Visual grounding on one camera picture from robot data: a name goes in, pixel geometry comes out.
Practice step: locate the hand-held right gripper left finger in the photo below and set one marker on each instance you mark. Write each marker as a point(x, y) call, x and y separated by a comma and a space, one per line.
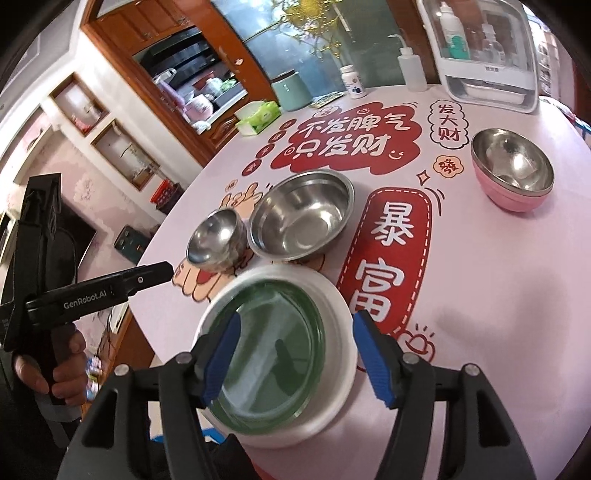
point(221, 355)

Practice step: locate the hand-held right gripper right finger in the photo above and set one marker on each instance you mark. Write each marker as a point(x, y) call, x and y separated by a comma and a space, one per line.
point(369, 355)

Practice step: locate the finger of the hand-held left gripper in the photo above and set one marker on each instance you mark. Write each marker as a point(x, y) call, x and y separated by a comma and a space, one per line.
point(147, 277)

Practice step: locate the green plate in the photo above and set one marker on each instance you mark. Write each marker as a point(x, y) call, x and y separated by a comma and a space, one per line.
point(286, 332)

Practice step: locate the small steel bowl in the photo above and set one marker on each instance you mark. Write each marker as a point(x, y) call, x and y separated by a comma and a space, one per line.
point(212, 235)

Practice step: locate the large white plate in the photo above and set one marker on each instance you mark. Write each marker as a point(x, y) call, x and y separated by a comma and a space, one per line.
point(277, 273)

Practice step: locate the large wide-rim steel bowl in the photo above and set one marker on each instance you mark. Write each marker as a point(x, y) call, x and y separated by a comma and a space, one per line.
point(300, 217)

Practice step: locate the pink bowl with steel liner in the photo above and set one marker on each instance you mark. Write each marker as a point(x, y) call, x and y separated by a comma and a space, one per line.
point(503, 196)

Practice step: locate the person's left hand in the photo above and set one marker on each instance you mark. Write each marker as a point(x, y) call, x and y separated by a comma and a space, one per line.
point(74, 360)

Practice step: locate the dark green box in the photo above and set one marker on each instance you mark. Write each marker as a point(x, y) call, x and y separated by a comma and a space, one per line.
point(133, 244)

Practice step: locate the red crate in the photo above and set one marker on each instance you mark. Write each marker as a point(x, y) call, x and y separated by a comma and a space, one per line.
point(166, 197)

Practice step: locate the pink printed tablecloth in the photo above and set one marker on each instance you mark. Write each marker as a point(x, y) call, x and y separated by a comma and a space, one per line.
point(485, 300)

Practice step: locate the pink electric cooker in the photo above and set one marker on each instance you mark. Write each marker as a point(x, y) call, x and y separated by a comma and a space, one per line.
point(199, 109)

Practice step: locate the green white tissue pack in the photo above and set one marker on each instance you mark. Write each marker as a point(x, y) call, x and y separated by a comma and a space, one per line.
point(261, 115)

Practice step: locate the mint green canister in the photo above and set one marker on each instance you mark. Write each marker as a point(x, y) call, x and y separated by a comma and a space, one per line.
point(291, 92)

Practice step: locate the wooden kitchen cabinet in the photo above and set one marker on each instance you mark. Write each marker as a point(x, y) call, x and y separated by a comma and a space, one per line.
point(138, 27)

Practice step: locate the foil blister pack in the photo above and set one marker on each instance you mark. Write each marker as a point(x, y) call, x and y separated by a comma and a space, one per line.
point(325, 100)

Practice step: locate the white pill bottle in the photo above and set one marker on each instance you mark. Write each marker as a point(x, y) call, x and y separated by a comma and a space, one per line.
point(353, 85)

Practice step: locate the white countertop appliance box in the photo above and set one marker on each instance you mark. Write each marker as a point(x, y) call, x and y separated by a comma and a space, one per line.
point(485, 97)

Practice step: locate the clear squeeze bottle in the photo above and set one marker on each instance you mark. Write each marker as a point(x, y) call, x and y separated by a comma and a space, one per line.
point(415, 74)

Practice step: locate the gold chandelier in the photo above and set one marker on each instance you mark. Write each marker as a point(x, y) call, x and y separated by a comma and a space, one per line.
point(323, 18)

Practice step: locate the white bottle with teal label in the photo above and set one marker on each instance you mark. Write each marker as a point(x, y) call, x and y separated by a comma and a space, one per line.
point(455, 37)

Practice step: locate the recessed wall shelf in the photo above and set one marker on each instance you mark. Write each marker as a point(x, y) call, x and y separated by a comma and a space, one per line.
point(124, 154)
point(78, 106)

